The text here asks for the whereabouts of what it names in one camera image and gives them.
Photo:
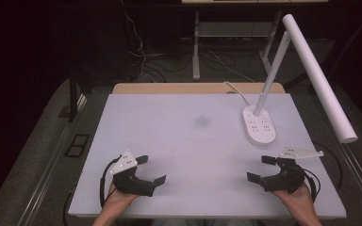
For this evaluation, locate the black stand post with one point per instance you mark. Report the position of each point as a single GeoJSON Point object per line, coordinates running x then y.
{"type": "Point", "coordinates": [73, 100]}

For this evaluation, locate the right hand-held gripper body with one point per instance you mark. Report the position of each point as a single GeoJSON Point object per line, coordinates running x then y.
{"type": "Point", "coordinates": [287, 177]}

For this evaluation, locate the black rectangular frame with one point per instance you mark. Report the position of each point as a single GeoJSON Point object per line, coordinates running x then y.
{"type": "Point", "coordinates": [77, 145]}

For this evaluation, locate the white desk lamp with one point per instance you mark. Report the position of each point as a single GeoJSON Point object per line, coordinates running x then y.
{"type": "Point", "coordinates": [314, 72]}

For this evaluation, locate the person's left hand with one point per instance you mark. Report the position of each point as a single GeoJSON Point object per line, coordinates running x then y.
{"type": "Point", "coordinates": [118, 201]}

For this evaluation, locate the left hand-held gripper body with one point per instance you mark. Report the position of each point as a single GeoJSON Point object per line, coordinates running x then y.
{"type": "Point", "coordinates": [128, 182]}

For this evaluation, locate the white metal-legged desk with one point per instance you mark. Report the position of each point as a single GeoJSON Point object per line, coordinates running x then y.
{"type": "Point", "coordinates": [232, 29]}

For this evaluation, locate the white table mat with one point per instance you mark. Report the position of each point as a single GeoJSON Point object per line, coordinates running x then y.
{"type": "Point", "coordinates": [201, 157]}

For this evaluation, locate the person's right hand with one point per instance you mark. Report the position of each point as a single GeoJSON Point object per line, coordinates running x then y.
{"type": "Point", "coordinates": [295, 201]}

